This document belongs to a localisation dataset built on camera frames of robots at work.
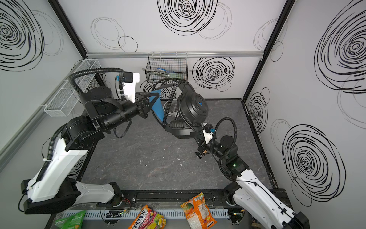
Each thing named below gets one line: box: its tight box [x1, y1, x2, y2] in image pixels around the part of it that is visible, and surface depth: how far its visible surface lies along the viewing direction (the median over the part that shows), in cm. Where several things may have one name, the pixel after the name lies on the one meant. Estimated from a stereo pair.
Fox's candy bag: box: [128, 204, 167, 229], surface depth 67 cm
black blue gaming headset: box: [151, 77, 209, 139], surface depth 39 cm
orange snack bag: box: [180, 191, 218, 229], surface depth 68 cm
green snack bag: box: [54, 210, 87, 229], surface depth 67 cm
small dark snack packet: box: [194, 149, 210, 159], surface depth 91 cm
